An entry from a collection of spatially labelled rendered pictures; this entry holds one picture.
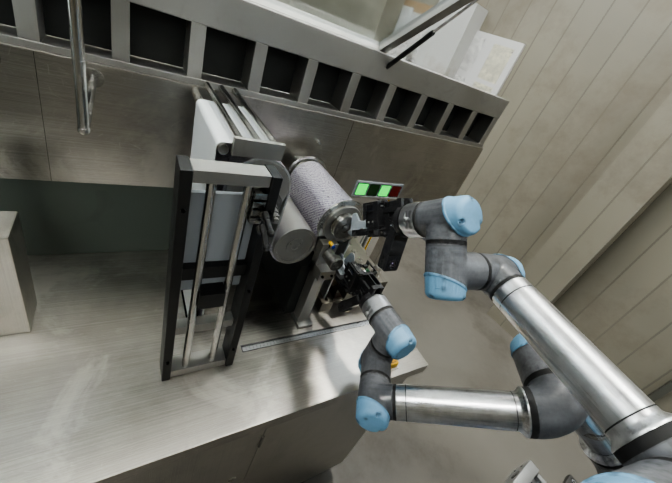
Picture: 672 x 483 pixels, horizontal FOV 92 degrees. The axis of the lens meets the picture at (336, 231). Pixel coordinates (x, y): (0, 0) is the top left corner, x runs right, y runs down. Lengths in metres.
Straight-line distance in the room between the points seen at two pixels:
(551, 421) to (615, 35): 2.96
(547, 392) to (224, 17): 1.08
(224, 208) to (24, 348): 0.57
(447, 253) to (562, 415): 0.40
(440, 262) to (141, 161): 0.80
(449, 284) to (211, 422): 0.59
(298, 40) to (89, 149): 0.60
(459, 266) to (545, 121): 2.84
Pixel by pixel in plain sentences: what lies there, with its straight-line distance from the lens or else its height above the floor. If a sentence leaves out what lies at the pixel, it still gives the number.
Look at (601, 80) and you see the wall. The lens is 3.35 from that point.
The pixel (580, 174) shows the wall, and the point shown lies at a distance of 3.27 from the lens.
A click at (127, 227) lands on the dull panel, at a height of 0.99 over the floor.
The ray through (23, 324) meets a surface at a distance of 1.01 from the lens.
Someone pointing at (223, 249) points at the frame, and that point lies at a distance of 0.67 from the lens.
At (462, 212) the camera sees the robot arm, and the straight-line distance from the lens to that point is 0.60.
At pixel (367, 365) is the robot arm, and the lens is 0.87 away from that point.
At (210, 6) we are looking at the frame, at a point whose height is 1.62.
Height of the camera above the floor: 1.68
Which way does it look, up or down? 31 degrees down
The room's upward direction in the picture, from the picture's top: 22 degrees clockwise
